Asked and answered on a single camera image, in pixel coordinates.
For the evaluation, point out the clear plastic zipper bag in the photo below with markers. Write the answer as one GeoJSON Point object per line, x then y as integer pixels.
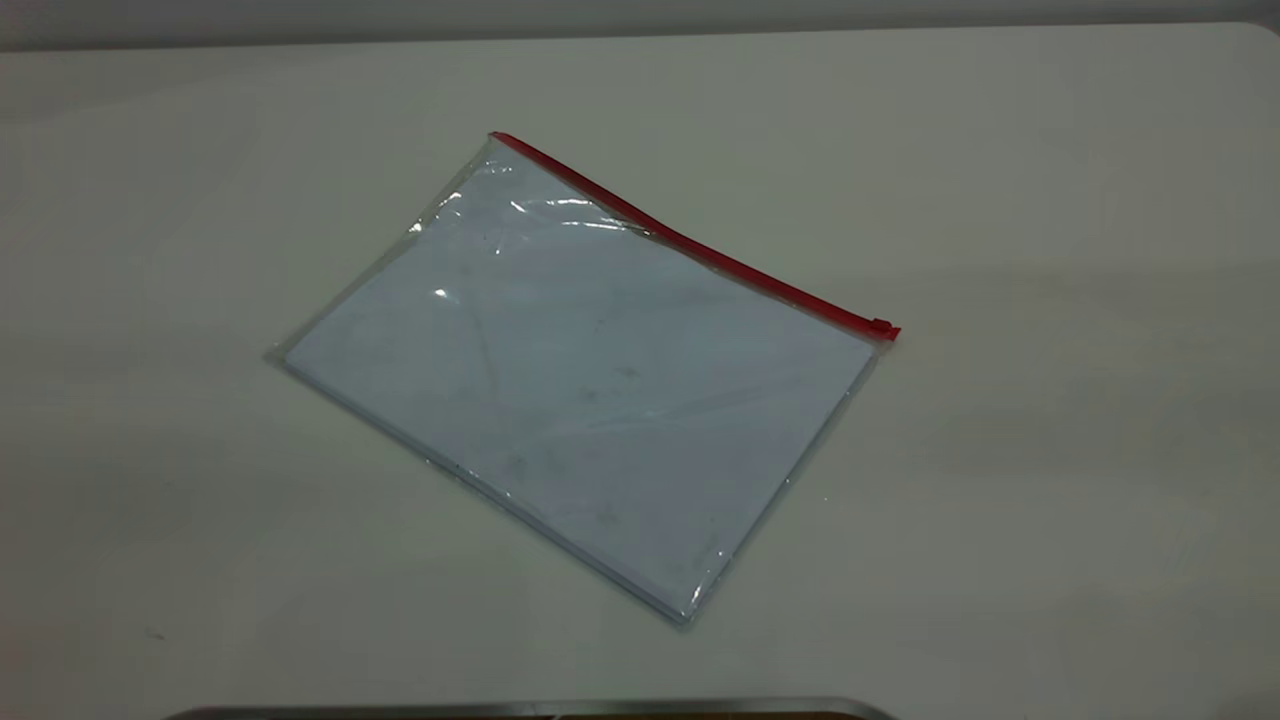
{"type": "Point", "coordinates": [590, 380]}

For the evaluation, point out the red zipper slider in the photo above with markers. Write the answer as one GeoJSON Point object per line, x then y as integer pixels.
{"type": "Point", "coordinates": [881, 328]}

